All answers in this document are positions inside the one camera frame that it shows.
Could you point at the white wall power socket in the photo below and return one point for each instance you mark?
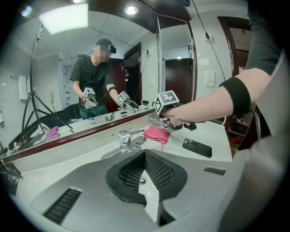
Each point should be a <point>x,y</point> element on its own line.
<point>209,79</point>

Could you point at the large wood-framed mirror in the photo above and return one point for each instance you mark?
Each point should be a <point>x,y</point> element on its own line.
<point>68,79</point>

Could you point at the white sink basin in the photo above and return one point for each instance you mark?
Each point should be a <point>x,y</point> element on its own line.
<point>149,199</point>

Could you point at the red cloth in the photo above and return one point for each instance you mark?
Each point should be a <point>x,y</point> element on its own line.
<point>157,134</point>

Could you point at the black armband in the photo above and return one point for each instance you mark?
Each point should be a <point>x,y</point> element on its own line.
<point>238,95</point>

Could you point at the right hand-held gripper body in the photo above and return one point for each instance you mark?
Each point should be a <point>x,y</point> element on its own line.
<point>166,102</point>

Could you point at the small wall outlet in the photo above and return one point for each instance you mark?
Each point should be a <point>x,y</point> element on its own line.
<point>209,38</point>

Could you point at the round ceiling spotlight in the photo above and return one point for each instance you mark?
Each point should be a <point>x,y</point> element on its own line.
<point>131,10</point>

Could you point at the dark wooden door frame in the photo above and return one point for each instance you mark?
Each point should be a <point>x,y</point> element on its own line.
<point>228,56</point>

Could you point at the person's dark shirt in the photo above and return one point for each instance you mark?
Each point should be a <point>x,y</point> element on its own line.
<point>265,45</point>

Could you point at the narrow wood-framed mirror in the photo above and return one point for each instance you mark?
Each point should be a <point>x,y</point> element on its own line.
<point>176,68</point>

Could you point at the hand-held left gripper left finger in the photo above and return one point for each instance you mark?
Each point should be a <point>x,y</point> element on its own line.
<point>90,181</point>

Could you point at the black smartphone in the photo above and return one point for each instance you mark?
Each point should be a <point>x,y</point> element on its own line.
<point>197,147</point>

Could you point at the chrome faucet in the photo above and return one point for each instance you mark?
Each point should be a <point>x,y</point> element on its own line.
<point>128,138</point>

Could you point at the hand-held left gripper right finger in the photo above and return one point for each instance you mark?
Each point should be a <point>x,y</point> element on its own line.
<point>199,181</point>

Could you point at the person's right forearm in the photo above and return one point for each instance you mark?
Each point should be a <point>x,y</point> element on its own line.
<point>204,106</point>

